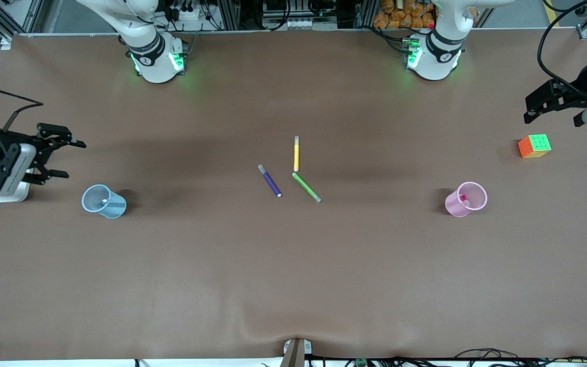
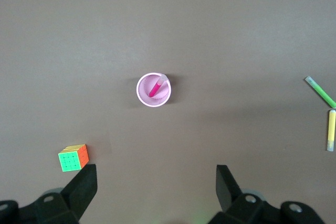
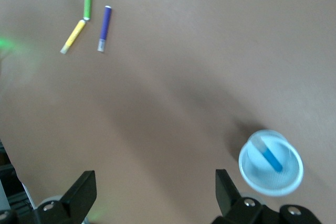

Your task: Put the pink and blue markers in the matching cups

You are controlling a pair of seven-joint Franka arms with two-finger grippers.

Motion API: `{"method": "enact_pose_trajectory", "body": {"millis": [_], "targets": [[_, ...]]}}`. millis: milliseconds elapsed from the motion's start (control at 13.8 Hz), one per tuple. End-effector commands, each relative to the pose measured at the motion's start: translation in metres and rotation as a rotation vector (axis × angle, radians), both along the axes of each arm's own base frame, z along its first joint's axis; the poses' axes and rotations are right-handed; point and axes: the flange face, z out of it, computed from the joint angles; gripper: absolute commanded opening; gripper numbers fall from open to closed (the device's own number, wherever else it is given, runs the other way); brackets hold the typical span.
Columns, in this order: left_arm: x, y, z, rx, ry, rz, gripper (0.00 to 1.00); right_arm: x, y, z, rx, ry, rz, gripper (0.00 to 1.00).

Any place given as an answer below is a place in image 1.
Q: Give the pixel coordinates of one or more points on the pink marker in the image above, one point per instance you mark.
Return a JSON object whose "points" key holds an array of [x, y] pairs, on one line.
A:
{"points": [[463, 200]]}

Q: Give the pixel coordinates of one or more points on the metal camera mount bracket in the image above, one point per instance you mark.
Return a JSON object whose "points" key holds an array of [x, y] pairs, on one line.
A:
{"points": [[295, 352]]}

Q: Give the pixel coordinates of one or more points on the yellow marker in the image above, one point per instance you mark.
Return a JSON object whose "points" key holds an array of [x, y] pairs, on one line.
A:
{"points": [[296, 154]]}

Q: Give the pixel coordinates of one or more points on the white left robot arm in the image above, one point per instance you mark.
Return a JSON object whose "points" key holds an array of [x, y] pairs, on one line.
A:
{"points": [[433, 61]]}

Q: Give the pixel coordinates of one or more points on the brown table cover sheet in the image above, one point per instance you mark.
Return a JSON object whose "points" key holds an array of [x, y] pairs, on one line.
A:
{"points": [[293, 265]]}

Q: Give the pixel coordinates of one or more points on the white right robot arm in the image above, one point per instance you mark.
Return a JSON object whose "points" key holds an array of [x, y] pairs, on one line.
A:
{"points": [[153, 61]]}

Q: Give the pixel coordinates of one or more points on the green marker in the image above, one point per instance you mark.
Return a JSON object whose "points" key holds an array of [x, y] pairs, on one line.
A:
{"points": [[306, 187]]}

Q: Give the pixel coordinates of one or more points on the purple marker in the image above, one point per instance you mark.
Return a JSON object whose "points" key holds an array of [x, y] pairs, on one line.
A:
{"points": [[270, 181]]}

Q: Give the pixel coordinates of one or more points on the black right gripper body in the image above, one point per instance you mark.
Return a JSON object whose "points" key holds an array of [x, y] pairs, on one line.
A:
{"points": [[2, 139]]}

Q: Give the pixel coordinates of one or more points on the small green circuit board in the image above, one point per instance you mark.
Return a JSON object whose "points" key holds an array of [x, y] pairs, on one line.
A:
{"points": [[361, 363]]}

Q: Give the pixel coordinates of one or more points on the colourful puzzle cube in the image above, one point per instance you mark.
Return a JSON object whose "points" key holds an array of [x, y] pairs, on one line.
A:
{"points": [[534, 146]]}

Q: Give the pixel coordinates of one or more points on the pink mesh cup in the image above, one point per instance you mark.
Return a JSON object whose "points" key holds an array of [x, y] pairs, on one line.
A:
{"points": [[454, 206]]}

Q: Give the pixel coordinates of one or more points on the blue marker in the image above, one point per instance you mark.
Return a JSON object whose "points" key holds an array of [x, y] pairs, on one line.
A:
{"points": [[103, 202]]}

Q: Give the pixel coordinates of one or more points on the white power strip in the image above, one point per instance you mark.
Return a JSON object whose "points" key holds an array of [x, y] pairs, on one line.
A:
{"points": [[186, 14]]}

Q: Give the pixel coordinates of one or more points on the light blue mesh cup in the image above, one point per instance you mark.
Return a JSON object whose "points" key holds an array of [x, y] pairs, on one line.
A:
{"points": [[115, 208]]}

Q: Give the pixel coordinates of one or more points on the pile of orange round items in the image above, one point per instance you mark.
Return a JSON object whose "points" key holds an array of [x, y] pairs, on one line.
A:
{"points": [[403, 12]]}

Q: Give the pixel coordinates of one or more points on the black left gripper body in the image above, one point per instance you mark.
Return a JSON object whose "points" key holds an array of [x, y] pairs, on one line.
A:
{"points": [[580, 87]]}

